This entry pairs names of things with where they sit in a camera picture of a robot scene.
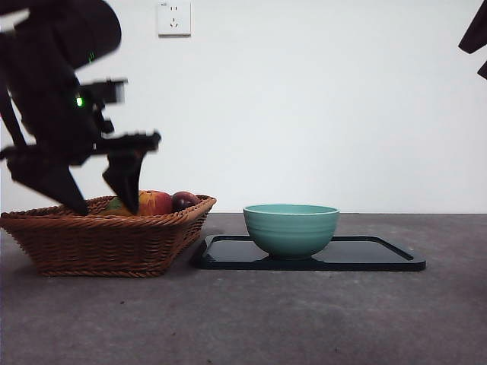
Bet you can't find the brown kiwifruit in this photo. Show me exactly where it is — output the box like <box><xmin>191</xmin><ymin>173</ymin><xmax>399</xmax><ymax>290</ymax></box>
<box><xmin>97</xmin><ymin>207</ymin><xmax>132</xmax><ymax>218</ymax></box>

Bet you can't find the teal ribbed bowl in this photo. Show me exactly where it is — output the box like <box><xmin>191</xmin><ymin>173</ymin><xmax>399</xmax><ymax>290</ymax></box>
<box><xmin>243</xmin><ymin>204</ymin><xmax>341</xmax><ymax>262</ymax></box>

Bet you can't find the red yellow apple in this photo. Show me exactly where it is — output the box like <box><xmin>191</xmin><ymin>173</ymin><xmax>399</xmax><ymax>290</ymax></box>
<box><xmin>138</xmin><ymin>190</ymin><xmax>174</xmax><ymax>217</ymax></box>

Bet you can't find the dark red plum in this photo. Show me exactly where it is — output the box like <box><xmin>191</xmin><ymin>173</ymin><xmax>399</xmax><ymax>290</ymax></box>
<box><xmin>170</xmin><ymin>191</ymin><xmax>202</xmax><ymax>214</ymax></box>

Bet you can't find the brown wicker basket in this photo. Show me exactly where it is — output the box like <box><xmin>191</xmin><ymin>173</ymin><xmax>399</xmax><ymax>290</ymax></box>
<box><xmin>0</xmin><ymin>194</ymin><xmax>218</xmax><ymax>278</ymax></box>

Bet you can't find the black rectangular tray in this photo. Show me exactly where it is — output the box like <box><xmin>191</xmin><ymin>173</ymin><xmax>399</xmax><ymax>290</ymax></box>
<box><xmin>193</xmin><ymin>234</ymin><xmax>428</xmax><ymax>272</ymax></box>

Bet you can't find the black cable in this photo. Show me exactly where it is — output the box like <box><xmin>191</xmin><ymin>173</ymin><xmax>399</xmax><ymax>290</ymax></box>
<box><xmin>0</xmin><ymin>85</ymin><xmax>30</xmax><ymax>148</ymax></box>

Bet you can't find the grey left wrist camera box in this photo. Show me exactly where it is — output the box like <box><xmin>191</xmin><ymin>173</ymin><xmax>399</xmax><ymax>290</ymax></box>
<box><xmin>81</xmin><ymin>78</ymin><xmax>129</xmax><ymax>106</ymax></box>

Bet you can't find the white wall socket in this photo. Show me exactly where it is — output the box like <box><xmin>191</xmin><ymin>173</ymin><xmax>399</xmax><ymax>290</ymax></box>
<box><xmin>158</xmin><ymin>0</ymin><xmax>193</xmax><ymax>39</ymax></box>

